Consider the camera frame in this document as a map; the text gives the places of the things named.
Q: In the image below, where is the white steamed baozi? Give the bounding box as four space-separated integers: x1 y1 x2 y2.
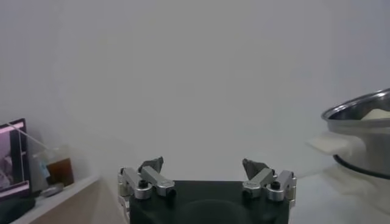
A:
361 108 390 121

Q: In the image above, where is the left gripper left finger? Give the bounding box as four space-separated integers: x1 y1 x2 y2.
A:
117 156 177 214

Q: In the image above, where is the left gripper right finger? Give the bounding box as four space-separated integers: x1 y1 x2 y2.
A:
242 158 298 208

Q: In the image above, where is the white electric cooker base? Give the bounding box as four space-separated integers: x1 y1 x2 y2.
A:
322 164 390 215

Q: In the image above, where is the dark tablet screen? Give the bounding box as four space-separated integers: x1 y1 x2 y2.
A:
0 118 31 200

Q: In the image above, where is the stainless steel steamer pot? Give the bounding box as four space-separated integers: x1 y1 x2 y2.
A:
307 88 390 180

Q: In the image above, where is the plastic cup of brown drink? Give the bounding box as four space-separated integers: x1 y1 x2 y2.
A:
32 145 76 188

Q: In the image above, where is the thin white straw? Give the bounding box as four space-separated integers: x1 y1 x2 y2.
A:
6 122 51 150

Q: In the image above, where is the black pouch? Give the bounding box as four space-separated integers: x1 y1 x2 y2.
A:
0 196 37 224

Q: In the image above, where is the white side desk with cup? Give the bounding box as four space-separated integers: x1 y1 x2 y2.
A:
12 173 103 224

